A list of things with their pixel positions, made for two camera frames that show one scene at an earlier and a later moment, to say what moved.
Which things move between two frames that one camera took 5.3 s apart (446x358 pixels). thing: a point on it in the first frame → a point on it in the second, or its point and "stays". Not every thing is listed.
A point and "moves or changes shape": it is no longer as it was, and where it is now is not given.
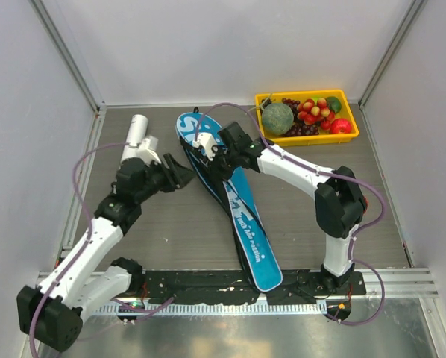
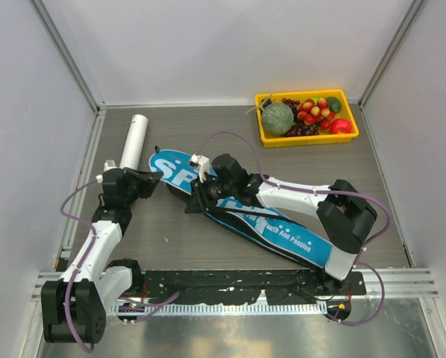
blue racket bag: [239, 195] moves or changes shape
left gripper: [176, 174] → [148, 180]
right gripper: [216, 171] → [195, 205]
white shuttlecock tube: [139, 127] stays
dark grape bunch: [299, 128] stays
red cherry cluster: [312, 112] stays
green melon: [277, 118] stays
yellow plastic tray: [324, 136] stays
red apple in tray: [341, 126] stays
